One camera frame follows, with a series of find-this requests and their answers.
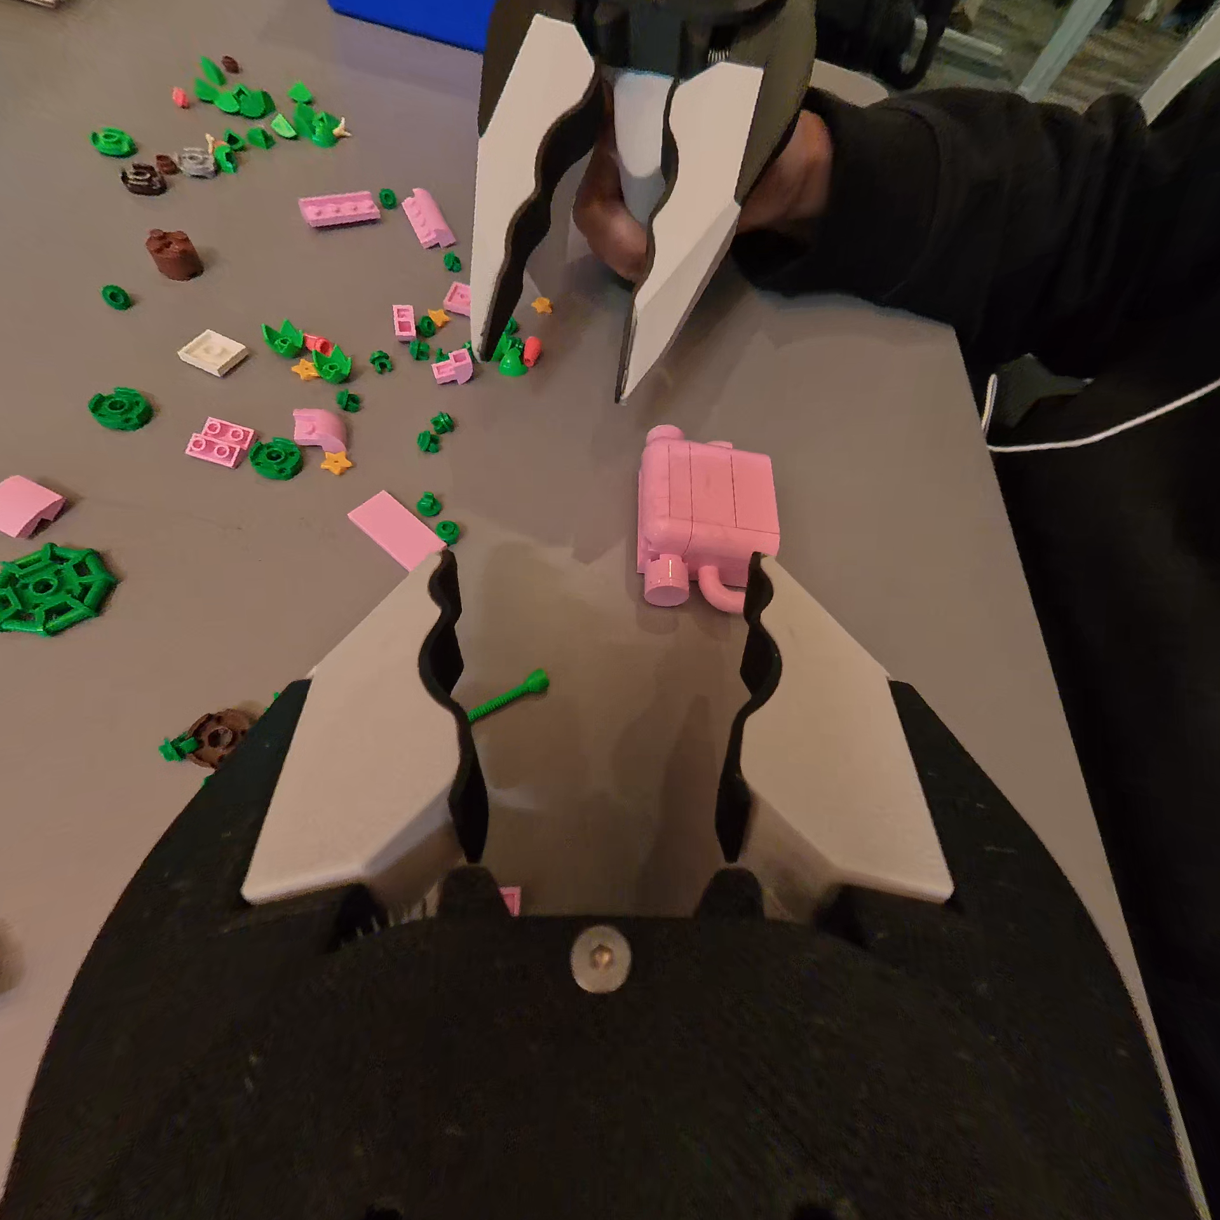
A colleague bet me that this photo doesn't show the green octagonal web piece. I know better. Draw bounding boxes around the green octagonal web piece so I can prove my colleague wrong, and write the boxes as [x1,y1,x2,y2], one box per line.
[0,543,118,636]

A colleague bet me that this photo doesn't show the white square plate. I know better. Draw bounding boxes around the white square plate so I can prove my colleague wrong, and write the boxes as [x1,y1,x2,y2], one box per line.
[176,328,249,379]

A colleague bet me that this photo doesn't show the pink stepped studded plate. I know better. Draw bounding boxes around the pink stepped studded plate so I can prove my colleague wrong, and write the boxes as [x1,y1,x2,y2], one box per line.
[184,417,256,468]

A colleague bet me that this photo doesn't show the person's black clothing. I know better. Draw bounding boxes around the person's black clothing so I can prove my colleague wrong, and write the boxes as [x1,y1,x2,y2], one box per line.
[962,353,1220,1220]

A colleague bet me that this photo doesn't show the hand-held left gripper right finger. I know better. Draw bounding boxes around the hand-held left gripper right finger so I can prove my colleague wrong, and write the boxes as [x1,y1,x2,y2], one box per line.
[714,550,955,905]

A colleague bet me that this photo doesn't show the brown round brick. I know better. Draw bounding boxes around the brown round brick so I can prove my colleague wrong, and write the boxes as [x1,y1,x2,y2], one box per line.
[145,228,204,282]

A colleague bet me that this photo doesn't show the dark brown round plate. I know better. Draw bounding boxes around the dark brown round plate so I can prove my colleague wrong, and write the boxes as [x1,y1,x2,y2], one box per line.
[185,707,253,768]

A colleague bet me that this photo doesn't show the person's right hand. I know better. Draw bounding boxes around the person's right hand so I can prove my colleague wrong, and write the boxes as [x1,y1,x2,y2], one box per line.
[572,109,836,283]

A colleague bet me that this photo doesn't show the person's right forearm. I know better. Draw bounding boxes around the person's right forearm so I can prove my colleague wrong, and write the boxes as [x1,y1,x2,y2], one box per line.
[733,86,1220,382]

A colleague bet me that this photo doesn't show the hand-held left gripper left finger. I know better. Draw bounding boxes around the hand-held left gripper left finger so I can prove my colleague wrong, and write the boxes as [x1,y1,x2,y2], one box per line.
[239,548,489,906]

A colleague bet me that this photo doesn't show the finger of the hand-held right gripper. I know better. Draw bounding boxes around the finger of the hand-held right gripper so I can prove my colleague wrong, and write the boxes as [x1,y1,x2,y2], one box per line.
[614,65,768,407]
[468,14,603,363]

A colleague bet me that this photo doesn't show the green flexible bar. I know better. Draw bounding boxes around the green flexible bar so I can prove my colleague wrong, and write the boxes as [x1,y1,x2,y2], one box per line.
[467,670,550,726]

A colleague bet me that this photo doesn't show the pink square brick base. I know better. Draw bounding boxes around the pink square brick base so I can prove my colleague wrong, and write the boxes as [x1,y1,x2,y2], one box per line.
[635,424,782,616]

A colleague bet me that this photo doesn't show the pink curved slope tile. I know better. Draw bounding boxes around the pink curved slope tile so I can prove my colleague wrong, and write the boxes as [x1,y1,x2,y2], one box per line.
[0,475,68,539]

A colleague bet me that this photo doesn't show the blue plastic bin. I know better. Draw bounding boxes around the blue plastic bin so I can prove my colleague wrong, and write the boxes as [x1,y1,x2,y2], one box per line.
[328,0,496,54]

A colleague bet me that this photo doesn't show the white cable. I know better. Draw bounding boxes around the white cable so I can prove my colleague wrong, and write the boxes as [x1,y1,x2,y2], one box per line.
[981,372,1220,452]

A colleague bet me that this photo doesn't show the pink flat rectangular tile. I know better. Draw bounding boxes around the pink flat rectangular tile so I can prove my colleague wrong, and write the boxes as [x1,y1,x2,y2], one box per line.
[346,489,448,571]

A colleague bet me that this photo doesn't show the pink half cylinder brick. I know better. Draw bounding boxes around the pink half cylinder brick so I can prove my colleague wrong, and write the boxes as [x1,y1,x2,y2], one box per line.
[400,187,455,251]

